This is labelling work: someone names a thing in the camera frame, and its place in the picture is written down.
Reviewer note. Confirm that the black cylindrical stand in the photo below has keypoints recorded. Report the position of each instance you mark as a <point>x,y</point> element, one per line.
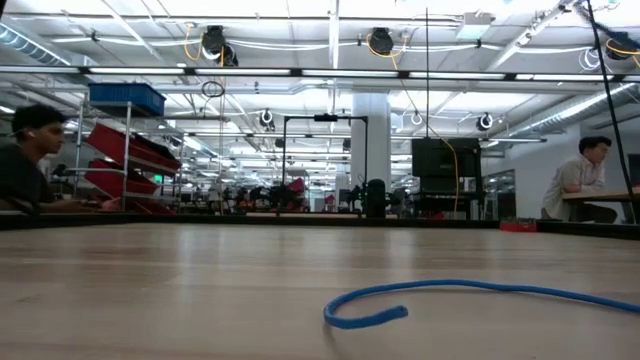
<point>376,200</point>

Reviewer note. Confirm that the white column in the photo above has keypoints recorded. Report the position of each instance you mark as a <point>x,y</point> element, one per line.
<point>371,140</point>

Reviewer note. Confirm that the black cabinet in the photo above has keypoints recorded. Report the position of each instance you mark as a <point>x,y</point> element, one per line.
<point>440,157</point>

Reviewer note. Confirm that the thin black upright pole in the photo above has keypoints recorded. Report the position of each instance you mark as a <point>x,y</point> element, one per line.
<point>427,75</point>

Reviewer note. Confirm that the metal rack with red bins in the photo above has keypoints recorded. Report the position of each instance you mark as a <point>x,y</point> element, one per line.
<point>125,150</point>

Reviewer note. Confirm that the red screwdriver bit set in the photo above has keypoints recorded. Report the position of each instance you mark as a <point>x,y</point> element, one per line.
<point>518,226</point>

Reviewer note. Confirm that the blue plastic bin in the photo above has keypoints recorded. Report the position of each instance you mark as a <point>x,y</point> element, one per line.
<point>127,97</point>

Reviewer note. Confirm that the person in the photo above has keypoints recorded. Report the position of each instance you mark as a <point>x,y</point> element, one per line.
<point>22,175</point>
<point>570,182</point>

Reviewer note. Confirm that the wooden top desk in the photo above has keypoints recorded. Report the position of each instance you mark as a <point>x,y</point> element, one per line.
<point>600,194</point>

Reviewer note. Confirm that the thin black slanted pole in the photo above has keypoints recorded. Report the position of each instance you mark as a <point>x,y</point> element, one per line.
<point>614,115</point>

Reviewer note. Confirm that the thin black rig frame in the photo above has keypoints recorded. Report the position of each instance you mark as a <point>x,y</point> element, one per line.
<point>325,117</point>

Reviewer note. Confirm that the black aluminium table frame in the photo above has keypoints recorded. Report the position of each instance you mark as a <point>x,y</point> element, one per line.
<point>150,220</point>

